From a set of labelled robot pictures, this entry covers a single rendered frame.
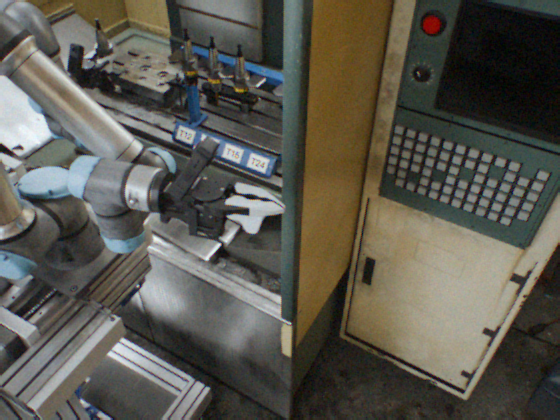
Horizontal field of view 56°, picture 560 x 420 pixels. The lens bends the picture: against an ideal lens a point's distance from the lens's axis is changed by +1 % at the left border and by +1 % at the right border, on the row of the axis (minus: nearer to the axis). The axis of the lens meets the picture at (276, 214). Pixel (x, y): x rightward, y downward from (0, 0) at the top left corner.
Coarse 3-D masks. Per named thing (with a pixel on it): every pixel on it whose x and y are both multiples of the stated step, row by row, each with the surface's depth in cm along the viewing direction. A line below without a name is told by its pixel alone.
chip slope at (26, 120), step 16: (64, 16) 288; (64, 32) 284; (80, 32) 288; (64, 48) 278; (112, 48) 290; (64, 64) 273; (0, 80) 254; (0, 96) 250; (16, 96) 253; (0, 112) 246; (16, 112) 249; (32, 112) 252; (0, 128) 242; (16, 128) 244; (32, 128) 247; (0, 144) 240; (16, 144) 240; (32, 144) 243
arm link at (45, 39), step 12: (12, 12) 145; (24, 12) 145; (36, 12) 147; (24, 24) 145; (36, 24) 146; (48, 24) 150; (36, 36) 147; (48, 36) 149; (48, 48) 150; (60, 48) 155; (60, 60) 156
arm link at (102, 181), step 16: (80, 160) 86; (96, 160) 86; (112, 160) 86; (80, 176) 85; (96, 176) 84; (112, 176) 84; (80, 192) 86; (96, 192) 85; (112, 192) 84; (96, 208) 88; (112, 208) 87
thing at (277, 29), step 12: (168, 0) 256; (264, 0) 227; (276, 0) 224; (168, 12) 260; (264, 12) 231; (276, 12) 227; (180, 24) 261; (264, 24) 235; (276, 24) 231; (180, 36) 266; (264, 36) 239; (276, 36) 235; (204, 48) 261; (264, 48) 243; (276, 48) 239; (264, 60) 247; (276, 60) 244; (264, 84) 254
